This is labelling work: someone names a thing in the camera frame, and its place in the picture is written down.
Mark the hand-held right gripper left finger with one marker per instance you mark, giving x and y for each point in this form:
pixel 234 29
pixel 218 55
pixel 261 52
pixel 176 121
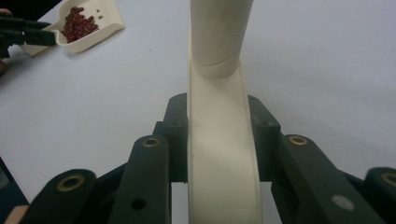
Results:
pixel 177 140

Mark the cream brush with red cap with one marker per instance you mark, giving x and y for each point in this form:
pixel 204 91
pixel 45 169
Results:
pixel 222 124

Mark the white board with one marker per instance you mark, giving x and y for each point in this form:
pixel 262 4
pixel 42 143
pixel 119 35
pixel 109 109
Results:
pixel 311 62

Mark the pile of red beans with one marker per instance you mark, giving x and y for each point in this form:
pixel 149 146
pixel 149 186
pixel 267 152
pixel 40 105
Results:
pixel 77 26

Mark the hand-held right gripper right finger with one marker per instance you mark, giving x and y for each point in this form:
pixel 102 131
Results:
pixel 264 140

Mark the cream plastic dustpan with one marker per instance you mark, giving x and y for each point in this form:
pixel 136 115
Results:
pixel 102 28

